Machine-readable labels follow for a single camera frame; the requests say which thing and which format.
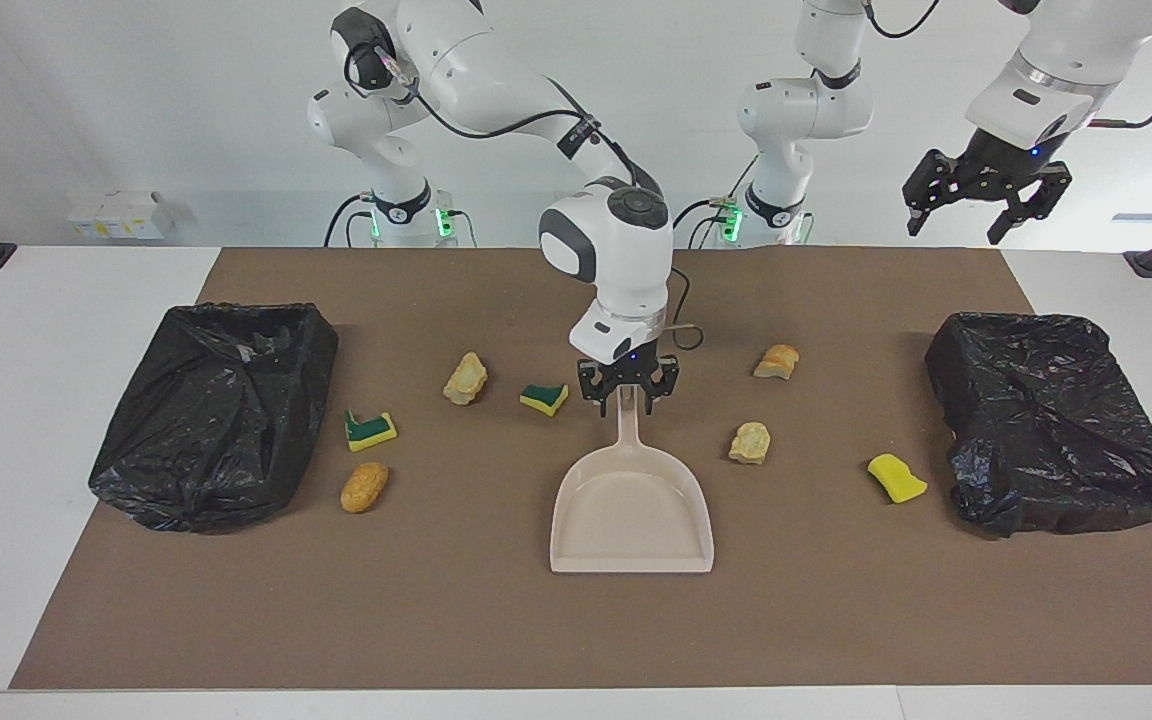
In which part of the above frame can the small green yellow sponge piece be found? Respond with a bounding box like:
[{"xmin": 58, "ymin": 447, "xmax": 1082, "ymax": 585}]
[{"xmin": 519, "ymin": 383, "xmax": 570, "ymax": 418}]

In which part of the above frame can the orange striped sponge chunk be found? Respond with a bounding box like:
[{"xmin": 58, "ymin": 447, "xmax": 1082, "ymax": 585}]
[{"xmin": 752, "ymin": 344, "xmax": 801, "ymax": 381}]

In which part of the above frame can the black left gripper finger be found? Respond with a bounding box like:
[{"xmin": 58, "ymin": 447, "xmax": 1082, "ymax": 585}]
[
  {"xmin": 901, "ymin": 150, "xmax": 959, "ymax": 239},
  {"xmin": 986, "ymin": 165, "xmax": 1073, "ymax": 247}
]

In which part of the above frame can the black bag lined bin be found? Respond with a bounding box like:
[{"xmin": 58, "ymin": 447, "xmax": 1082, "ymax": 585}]
[
  {"xmin": 88, "ymin": 303, "xmax": 340, "ymax": 534},
  {"xmin": 924, "ymin": 312, "xmax": 1152, "ymax": 539}
]

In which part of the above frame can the orange brown oval sponge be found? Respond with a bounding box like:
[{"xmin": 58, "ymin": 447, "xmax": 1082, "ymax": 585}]
[{"xmin": 339, "ymin": 461, "xmax": 390, "ymax": 515}]

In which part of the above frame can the large white box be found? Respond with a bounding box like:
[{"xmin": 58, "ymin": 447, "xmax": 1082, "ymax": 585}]
[{"xmin": 96, "ymin": 190, "xmax": 178, "ymax": 241}]

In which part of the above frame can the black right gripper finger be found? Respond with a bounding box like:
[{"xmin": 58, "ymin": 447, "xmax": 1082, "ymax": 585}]
[
  {"xmin": 579, "ymin": 366, "xmax": 611, "ymax": 418},
  {"xmin": 642, "ymin": 360, "xmax": 680, "ymax": 416}
]

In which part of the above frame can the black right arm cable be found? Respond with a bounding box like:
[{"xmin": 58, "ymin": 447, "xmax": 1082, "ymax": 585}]
[{"xmin": 341, "ymin": 35, "xmax": 707, "ymax": 353}]

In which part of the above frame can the L-shaped green yellow sponge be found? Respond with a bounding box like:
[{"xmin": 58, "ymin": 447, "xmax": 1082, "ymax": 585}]
[{"xmin": 344, "ymin": 410, "xmax": 399, "ymax": 453}]

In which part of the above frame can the beige plastic dustpan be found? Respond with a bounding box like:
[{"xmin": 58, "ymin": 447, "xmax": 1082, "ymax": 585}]
[{"xmin": 549, "ymin": 388, "xmax": 715, "ymax": 575}]

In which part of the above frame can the brown table mat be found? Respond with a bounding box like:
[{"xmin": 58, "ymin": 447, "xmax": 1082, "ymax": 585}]
[{"xmin": 8, "ymin": 247, "xmax": 1152, "ymax": 691}]

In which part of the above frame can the pale beige sponge chunk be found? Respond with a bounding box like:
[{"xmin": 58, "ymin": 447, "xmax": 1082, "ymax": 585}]
[{"xmin": 442, "ymin": 351, "xmax": 489, "ymax": 407}]

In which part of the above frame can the pale yellow bumpy sponge chunk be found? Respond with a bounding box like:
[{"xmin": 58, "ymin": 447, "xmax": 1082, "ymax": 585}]
[{"xmin": 728, "ymin": 421, "xmax": 772, "ymax": 466}]

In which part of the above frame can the plain yellow sponge piece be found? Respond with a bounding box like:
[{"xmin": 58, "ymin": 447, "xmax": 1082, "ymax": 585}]
[{"xmin": 867, "ymin": 453, "xmax": 929, "ymax": 505}]

